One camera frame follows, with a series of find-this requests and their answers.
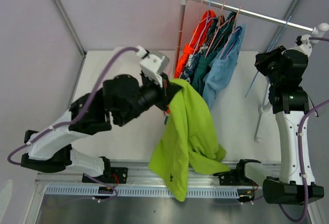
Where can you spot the blue hanger for patterned shorts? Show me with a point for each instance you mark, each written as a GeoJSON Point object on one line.
{"type": "Point", "coordinates": [204, 25]}

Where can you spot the slotted grey cable duct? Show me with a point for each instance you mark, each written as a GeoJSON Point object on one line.
{"type": "Point", "coordinates": [140, 191]}

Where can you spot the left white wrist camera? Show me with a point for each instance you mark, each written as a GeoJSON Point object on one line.
{"type": "Point", "coordinates": [153, 64]}

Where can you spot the light blue shorts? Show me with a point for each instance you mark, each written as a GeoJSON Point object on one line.
{"type": "Point", "coordinates": [221, 70]}

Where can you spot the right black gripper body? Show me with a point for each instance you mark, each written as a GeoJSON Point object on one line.
{"type": "Point", "coordinates": [268, 65]}

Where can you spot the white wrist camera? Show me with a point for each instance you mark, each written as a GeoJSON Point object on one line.
{"type": "Point", "coordinates": [153, 64]}
{"type": "Point", "coordinates": [303, 44]}

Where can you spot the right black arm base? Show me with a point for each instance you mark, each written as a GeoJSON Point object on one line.
{"type": "Point", "coordinates": [236, 177]}

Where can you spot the orange shorts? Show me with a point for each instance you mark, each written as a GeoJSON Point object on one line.
{"type": "Point", "coordinates": [189, 49]}

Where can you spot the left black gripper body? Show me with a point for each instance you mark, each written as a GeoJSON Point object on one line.
{"type": "Point", "coordinates": [160, 95]}

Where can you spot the lime green shorts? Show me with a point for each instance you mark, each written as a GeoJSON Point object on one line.
{"type": "Point", "coordinates": [189, 141]}

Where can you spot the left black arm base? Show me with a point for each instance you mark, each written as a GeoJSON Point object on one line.
{"type": "Point", "coordinates": [116, 175]}

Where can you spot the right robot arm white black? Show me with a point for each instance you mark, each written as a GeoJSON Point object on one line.
{"type": "Point", "coordinates": [295, 184]}

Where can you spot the blue wire hanger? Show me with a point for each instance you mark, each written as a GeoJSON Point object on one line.
{"type": "Point", "coordinates": [270, 47]}

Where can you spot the white plastic basket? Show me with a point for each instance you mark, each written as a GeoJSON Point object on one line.
{"type": "Point", "coordinates": [127, 63]}

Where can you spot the aluminium mounting rail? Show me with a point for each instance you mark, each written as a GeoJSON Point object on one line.
{"type": "Point", "coordinates": [138, 175]}

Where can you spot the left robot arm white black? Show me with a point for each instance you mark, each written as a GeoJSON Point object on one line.
{"type": "Point", "coordinates": [117, 102]}

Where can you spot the patterned navy white shorts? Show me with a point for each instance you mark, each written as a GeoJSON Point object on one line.
{"type": "Point", "coordinates": [188, 71]}

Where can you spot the silver clothes rack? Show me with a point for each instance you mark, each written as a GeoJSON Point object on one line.
{"type": "Point", "coordinates": [314, 34]}

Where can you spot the teal green shorts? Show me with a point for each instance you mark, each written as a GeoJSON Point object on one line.
{"type": "Point", "coordinates": [203, 66]}

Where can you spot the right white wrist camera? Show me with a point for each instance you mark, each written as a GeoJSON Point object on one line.
{"type": "Point", "coordinates": [303, 44]}

